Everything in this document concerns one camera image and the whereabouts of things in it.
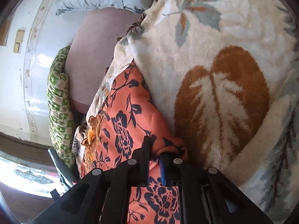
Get small blue pillow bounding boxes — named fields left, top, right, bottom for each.
left=48, top=147, right=76, bottom=190

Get cream leaf-pattern fleece blanket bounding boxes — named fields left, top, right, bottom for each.
left=86, top=0, right=298, bottom=223

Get orange floral garment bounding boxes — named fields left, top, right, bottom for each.
left=75, top=63, right=187, bottom=223

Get green white patterned pillow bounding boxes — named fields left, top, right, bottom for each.
left=47, top=46, right=75, bottom=168

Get mauve bed sheet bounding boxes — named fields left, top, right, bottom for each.
left=64, top=8, right=139, bottom=114

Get stained glass window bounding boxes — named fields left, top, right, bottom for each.
left=1, top=157, right=66, bottom=198

